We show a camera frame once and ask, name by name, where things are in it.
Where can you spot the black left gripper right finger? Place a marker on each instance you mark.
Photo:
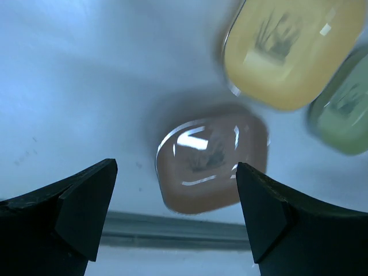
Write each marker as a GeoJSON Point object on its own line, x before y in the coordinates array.
{"type": "Point", "coordinates": [291, 233]}

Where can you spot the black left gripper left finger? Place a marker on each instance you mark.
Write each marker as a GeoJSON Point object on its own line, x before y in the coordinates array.
{"type": "Point", "coordinates": [56, 230]}

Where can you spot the brown panda plate front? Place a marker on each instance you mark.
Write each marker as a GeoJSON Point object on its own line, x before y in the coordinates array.
{"type": "Point", "coordinates": [196, 162]}

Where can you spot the yellow panda plate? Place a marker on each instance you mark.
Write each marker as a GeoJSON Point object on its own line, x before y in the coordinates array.
{"type": "Point", "coordinates": [283, 53]}

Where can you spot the green panda plate centre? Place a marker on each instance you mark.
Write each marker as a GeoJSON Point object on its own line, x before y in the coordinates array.
{"type": "Point", "coordinates": [338, 116]}

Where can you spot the aluminium rail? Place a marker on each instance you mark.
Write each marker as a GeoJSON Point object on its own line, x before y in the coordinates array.
{"type": "Point", "coordinates": [144, 231]}

